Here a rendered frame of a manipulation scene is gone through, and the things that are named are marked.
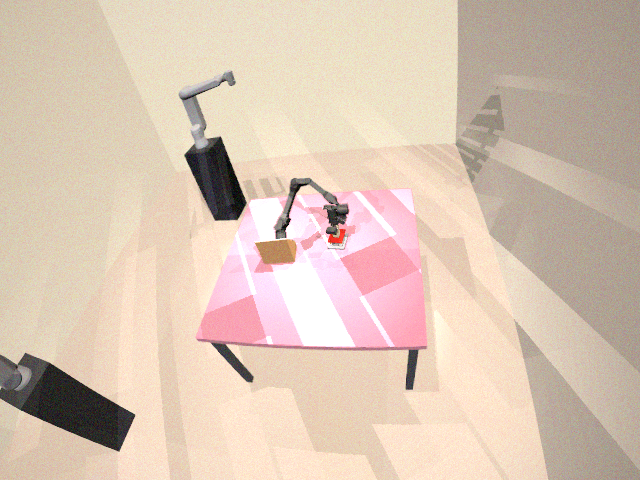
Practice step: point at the red board with tan square handle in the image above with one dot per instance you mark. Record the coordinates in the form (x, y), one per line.
(338, 238)

